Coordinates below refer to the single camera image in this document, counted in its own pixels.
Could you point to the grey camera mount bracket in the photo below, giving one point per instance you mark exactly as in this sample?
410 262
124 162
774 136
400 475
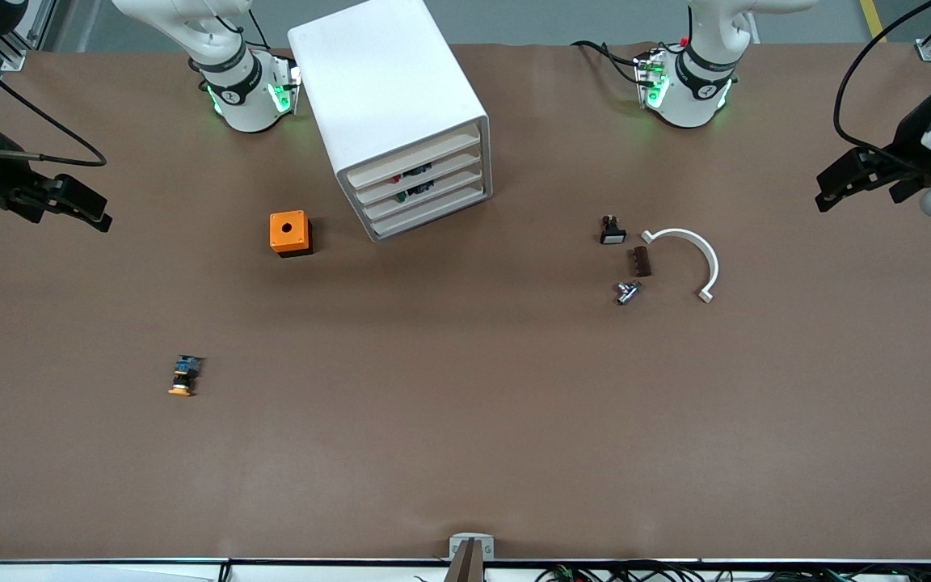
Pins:
488 546

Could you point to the black white-faced push button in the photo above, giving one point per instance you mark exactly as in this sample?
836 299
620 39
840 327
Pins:
612 233

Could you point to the green push button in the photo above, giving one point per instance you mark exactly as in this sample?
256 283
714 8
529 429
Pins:
413 192

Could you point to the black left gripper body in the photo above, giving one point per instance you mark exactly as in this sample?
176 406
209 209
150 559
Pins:
907 145

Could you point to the yellow mushroom push button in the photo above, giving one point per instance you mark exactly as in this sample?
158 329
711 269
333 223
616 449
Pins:
184 376

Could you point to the red push button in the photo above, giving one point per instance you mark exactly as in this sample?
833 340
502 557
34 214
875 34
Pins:
415 172

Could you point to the white table edge rail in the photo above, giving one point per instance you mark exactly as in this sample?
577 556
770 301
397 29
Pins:
110 570

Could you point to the silver key switch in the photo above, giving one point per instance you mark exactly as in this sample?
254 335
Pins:
627 292

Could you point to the brown bar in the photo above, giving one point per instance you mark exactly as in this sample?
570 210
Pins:
465 562

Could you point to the orange button enclosure box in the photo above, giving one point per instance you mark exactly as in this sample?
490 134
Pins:
288 232

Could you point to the brown terminal block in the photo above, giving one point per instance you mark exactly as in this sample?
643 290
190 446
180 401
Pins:
640 262

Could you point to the white curved bracket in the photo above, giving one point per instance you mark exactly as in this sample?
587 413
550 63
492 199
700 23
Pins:
704 250

